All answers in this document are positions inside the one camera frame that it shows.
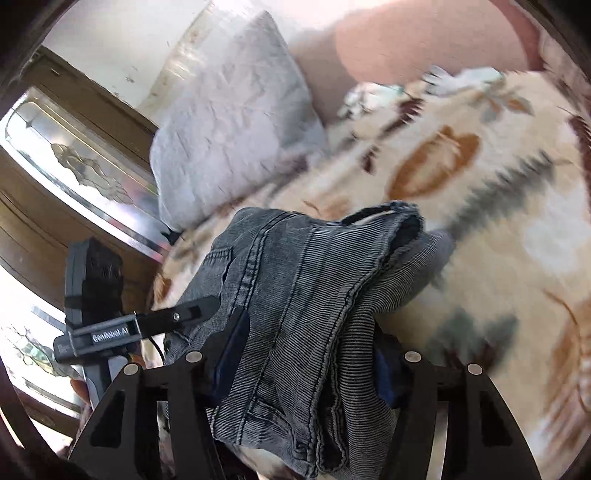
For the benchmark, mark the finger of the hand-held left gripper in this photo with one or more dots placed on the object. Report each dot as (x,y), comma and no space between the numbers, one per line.
(184,314)

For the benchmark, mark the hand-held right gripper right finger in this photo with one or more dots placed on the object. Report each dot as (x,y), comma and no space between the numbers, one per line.
(385,383)

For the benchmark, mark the grey pillow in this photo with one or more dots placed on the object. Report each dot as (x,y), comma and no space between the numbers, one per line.
(231,129)

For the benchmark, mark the wooden door with glass panels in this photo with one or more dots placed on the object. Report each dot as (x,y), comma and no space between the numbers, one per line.
(32,212)

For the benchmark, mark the white glove with green cuff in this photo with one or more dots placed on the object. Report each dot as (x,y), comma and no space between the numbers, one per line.
(364,99)
(461,78)

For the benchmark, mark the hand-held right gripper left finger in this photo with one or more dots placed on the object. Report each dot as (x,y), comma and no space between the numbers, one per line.
(230,357)

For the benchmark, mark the floral fleece blanket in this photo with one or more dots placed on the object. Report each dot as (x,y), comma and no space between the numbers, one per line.
(508,184)

